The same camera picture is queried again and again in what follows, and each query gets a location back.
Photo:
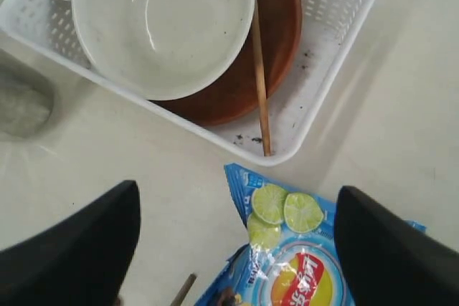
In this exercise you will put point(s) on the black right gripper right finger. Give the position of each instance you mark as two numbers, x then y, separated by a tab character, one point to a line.
387	261

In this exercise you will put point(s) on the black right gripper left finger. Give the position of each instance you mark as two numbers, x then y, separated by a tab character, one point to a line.
82	260

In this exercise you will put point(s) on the blue Lay's chips bag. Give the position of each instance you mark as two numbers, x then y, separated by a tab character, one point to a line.
290	257

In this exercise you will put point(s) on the light wooden chopstick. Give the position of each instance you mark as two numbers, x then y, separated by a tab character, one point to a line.
260	82
184	290

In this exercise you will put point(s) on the shiny stainless steel cup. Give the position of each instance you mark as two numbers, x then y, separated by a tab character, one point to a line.
27	99

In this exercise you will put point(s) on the brown wooden plate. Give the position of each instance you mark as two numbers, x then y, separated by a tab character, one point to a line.
234	94

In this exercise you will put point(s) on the white ceramic bowl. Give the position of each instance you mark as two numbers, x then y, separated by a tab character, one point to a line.
162	49

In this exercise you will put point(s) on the white perforated plastic basket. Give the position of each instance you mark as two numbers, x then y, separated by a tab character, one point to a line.
329	30

